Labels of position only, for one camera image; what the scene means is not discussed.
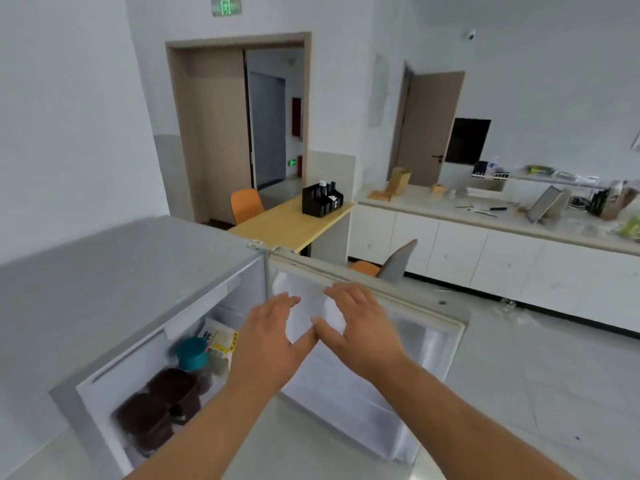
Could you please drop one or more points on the dark brown food container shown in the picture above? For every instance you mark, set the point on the dark brown food container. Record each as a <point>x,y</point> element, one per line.
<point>175,392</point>
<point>145,424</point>

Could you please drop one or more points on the wooden knife block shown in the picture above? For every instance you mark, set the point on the wooden knife block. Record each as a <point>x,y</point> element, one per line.
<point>396,182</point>

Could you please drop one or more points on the grey mini fridge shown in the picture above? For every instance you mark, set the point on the grey mini fridge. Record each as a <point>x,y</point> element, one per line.
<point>110,274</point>

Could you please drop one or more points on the black desk organizer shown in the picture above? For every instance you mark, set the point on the black desk organizer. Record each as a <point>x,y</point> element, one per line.
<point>317,202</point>

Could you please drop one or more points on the small wooden box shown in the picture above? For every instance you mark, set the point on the small wooden box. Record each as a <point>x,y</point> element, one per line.
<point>438,189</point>

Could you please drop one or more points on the brown wooden door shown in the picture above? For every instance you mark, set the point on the brown wooden door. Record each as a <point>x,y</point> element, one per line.
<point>425,124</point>

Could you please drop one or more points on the brown paper bag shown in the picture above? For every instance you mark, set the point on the brown paper bag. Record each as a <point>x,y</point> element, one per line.
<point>620,200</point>

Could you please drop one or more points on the person's right hand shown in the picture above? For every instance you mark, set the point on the person's right hand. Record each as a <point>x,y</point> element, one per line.
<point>365,334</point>

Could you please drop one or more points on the person's left thumb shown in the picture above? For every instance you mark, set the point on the person's left thumb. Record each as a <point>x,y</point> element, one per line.
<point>303,347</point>

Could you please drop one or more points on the light wooden table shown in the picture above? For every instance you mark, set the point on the light wooden table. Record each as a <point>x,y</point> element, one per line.
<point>290,224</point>

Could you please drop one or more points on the person's left forearm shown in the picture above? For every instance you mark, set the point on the person's left forearm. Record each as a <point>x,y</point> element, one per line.
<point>210,434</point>

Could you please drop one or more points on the black white rack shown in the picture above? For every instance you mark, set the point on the black white rack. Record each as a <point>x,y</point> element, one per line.
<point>487,170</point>

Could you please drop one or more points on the person's right forearm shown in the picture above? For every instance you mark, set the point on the person's right forearm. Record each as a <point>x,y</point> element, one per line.
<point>450,424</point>

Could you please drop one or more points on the green yellow tray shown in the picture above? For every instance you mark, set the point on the green yellow tray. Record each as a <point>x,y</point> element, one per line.
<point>540,170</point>

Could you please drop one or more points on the wooden door frame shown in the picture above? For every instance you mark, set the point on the wooden door frame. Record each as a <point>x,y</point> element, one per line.
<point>210,134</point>

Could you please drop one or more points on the teal lid bottle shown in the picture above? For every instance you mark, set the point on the teal lid bottle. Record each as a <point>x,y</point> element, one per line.
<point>192,353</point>

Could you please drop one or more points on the person's left hand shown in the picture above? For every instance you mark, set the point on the person's left hand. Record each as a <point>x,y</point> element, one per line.
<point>265,344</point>

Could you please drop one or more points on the green exit sign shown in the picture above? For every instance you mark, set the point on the green exit sign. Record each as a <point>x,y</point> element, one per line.
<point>226,6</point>

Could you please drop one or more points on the white fridge door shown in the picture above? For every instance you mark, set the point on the white fridge door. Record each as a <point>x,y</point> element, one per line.
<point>350,409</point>

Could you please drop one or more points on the yellow white carton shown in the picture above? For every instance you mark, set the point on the yellow white carton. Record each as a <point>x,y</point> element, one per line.
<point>220,339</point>

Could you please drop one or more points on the person's right thumb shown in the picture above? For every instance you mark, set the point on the person's right thumb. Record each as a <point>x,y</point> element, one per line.
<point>327,330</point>

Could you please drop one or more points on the white counter cabinet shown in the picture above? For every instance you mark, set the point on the white counter cabinet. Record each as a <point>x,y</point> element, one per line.
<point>500,259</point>

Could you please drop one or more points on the dark bottles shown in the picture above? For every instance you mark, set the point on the dark bottles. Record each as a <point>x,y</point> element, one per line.
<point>598,202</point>

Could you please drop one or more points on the red wall box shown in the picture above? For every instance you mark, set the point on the red wall box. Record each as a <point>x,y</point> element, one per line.
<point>297,118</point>

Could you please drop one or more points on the grey orange chair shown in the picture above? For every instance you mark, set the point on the grey orange chair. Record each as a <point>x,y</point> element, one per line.
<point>397,262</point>

